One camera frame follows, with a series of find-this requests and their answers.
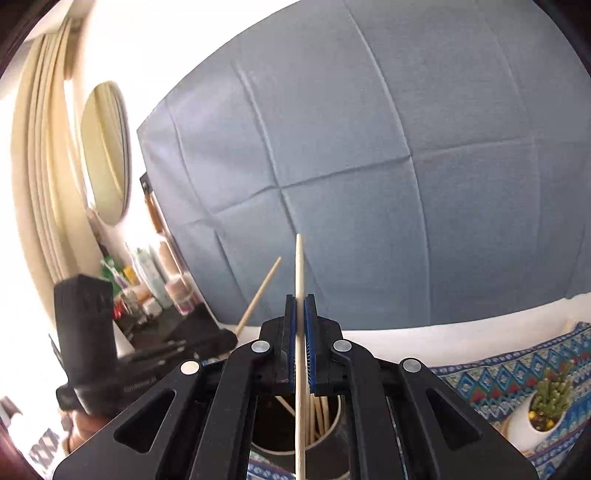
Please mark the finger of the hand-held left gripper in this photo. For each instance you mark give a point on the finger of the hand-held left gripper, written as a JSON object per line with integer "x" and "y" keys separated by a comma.
{"x": 217, "y": 345}

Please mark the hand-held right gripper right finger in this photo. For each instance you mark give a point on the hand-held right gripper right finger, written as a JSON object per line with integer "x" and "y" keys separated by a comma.
{"x": 310, "y": 360}

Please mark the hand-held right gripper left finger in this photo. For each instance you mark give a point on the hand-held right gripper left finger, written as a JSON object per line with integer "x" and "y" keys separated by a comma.
{"x": 292, "y": 355}

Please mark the wooden chopstick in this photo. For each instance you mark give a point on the wooden chopstick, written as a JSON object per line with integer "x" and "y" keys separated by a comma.
{"x": 300, "y": 277}
{"x": 258, "y": 296}

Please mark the black metal tumbler cup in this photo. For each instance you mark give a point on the black metal tumbler cup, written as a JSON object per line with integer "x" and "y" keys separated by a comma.
{"x": 333, "y": 443}

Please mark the person's left hand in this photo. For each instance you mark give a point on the person's left hand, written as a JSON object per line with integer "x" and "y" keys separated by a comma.
{"x": 83, "y": 427}

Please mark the black side table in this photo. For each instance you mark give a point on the black side table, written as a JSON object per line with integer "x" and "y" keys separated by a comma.
{"x": 194, "y": 323}

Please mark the pink jar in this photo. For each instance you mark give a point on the pink jar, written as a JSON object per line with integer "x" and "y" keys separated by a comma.
{"x": 182, "y": 297}

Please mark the green bottle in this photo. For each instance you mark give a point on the green bottle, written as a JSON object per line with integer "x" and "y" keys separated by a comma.
{"x": 110, "y": 277}

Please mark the white spray bottle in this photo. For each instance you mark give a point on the white spray bottle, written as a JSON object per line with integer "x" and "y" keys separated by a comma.
{"x": 152, "y": 277}

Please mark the beige cosmetic tube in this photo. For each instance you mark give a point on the beige cosmetic tube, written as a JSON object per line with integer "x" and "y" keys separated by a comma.
{"x": 171, "y": 258}

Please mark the black white patterned cloth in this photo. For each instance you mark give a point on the black white patterned cloth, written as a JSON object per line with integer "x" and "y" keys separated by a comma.
{"x": 44, "y": 447}

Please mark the beige curtain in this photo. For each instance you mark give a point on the beige curtain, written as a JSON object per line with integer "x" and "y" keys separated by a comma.
{"x": 46, "y": 161}

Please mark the blue patterned blanket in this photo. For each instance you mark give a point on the blue patterned blanket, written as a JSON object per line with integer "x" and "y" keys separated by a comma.
{"x": 485, "y": 383}

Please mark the blue upholstered headboard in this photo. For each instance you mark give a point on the blue upholstered headboard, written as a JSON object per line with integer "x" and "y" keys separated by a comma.
{"x": 369, "y": 161}

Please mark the white ceramic plant pot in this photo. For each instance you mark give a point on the white ceramic plant pot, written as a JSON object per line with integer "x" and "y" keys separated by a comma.
{"x": 526, "y": 429}

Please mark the green cactus plant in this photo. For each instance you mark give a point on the green cactus plant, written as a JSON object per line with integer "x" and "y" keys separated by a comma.
{"x": 551, "y": 397}

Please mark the brown wooden frame piece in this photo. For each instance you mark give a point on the brown wooden frame piece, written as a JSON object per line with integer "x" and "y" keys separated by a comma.
{"x": 152, "y": 207}

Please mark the oval wall mirror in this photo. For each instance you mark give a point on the oval wall mirror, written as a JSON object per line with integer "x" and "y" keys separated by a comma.
{"x": 106, "y": 152}

